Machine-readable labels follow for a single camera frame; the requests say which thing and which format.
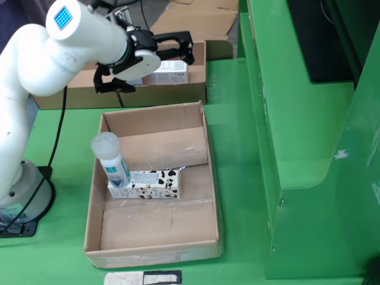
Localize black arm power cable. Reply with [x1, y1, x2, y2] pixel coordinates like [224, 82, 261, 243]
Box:
[0, 87, 67, 238]

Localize green metal shelf unit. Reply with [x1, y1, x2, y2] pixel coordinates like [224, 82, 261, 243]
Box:
[237, 0, 380, 280]

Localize cow print carton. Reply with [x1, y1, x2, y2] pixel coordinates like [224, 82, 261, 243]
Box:
[107, 169, 181, 199]

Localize grey cable plug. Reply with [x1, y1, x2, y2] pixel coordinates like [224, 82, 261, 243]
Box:
[0, 221, 24, 236]

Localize cardboard box with olive flap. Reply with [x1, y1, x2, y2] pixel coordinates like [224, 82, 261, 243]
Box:
[114, 32, 234, 108]

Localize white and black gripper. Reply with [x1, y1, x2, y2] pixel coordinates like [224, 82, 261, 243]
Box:
[93, 29, 195, 95]

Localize black camera cable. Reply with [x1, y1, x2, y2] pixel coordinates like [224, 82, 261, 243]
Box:
[87, 0, 140, 10]

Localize person in purple shirt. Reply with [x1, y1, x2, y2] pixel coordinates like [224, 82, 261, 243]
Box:
[0, 0, 57, 56]

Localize thin black floor cable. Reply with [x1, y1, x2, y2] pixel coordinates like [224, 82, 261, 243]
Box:
[138, 0, 155, 30]

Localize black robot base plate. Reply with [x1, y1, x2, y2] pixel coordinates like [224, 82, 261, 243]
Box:
[0, 166, 56, 238]

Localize flattened cardboard sheets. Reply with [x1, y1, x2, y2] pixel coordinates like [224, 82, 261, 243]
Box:
[150, 0, 240, 44]

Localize plain open cardboard box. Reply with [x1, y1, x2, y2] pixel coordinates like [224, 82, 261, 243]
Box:
[31, 62, 124, 110]

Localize white product box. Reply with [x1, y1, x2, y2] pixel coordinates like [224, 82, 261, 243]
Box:
[142, 60, 189, 86]

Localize white printed paper card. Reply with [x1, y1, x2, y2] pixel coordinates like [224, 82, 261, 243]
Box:
[142, 269, 182, 285]

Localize crumpled white paper sheet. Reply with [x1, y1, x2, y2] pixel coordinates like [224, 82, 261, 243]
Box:
[104, 271, 145, 285]

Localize white bottle teal label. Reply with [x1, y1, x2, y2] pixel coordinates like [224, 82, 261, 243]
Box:
[90, 131, 132, 189]

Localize shallow cardboard tray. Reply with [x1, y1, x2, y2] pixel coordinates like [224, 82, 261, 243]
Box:
[84, 100, 223, 270]

